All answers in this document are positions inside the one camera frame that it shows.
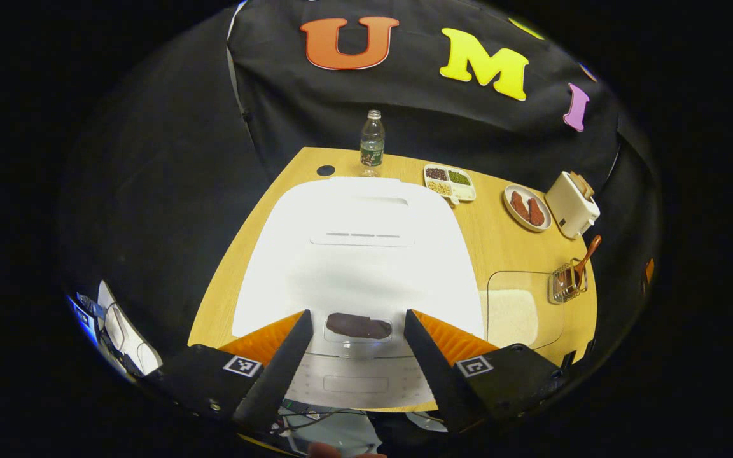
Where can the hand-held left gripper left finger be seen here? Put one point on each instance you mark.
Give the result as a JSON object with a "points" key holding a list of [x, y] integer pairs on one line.
{"points": [[277, 369]]}

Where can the white divided bean dish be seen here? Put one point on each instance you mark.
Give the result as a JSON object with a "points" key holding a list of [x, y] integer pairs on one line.
{"points": [[449, 184]]}

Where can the white toaster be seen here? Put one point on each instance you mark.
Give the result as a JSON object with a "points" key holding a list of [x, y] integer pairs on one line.
{"points": [[570, 210]]}

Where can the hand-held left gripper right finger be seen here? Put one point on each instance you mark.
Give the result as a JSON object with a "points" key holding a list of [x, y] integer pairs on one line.
{"points": [[433, 369]]}

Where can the heap of white rice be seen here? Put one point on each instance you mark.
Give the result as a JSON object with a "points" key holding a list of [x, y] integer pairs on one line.
{"points": [[509, 318]]}

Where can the white round plate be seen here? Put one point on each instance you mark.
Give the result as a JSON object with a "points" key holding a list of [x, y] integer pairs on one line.
{"points": [[511, 216]]}

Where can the white device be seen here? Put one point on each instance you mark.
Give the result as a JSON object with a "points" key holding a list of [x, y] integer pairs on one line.
{"points": [[128, 331]]}

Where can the clear plastic tray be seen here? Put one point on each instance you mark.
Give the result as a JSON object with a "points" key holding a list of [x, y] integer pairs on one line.
{"points": [[548, 299]]}

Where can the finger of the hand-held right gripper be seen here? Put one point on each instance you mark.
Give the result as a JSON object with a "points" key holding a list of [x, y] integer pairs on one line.
{"points": [[649, 270]]}

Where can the clear plastic water bottle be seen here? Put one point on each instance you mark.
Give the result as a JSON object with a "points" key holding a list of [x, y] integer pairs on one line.
{"points": [[371, 149]]}

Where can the brown wooden spoon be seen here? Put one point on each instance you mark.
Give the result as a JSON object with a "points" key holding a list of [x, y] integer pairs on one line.
{"points": [[586, 257]]}

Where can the person's light clothing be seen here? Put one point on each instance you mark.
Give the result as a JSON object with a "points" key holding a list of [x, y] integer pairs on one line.
{"points": [[341, 436]]}

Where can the white rice cooker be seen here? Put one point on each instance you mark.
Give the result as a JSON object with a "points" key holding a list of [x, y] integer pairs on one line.
{"points": [[354, 267]]}

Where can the black backdrop cloth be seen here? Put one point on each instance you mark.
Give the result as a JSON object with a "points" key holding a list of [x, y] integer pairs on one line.
{"points": [[150, 191]]}

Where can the lit computer screen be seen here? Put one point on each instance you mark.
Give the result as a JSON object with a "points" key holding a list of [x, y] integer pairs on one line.
{"points": [[81, 318]]}

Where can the black round table cap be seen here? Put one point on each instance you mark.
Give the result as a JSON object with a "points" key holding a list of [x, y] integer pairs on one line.
{"points": [[326, 170]]}

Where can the brown meat piece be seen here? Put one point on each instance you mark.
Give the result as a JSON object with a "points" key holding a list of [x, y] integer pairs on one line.
{"points": [[536, 213], [519, 205]]}

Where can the toast bread slice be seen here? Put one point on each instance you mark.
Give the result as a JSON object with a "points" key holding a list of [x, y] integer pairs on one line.
{"points": [[589, 189], [578, 181]]}

